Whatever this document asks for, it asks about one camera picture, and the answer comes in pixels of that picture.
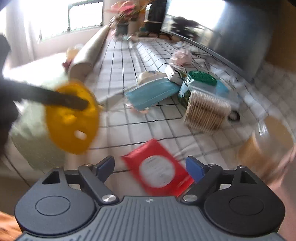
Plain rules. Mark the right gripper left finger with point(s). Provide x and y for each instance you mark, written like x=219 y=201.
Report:
x=92 y=178

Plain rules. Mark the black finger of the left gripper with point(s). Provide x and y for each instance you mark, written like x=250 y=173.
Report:
x=17 y=91

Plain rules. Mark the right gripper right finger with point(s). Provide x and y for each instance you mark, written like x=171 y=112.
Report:
x=206 y=180

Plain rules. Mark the red tea sachet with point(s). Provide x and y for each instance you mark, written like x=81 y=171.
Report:
x=157 y=171

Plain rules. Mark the yellow round plastic lid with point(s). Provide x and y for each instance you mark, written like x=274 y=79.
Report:
x=73 y=130

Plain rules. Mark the white black grid tablecloth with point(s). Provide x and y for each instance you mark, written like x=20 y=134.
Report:
x=123 y=129

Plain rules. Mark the cotton swab box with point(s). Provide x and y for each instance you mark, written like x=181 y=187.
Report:
x=205 y=113

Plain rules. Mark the blue face mask pack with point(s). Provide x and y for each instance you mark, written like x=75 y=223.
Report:
x=150 y=93

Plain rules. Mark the green lid plastic jar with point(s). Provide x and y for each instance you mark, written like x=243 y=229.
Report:
x=195 y=80

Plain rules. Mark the pink crumpled tissue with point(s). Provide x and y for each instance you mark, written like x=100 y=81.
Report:
x=181 y=57

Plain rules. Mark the potted flower plant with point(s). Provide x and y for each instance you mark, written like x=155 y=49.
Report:
x=125 y=18

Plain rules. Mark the black television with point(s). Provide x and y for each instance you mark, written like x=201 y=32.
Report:
x=238 y=33

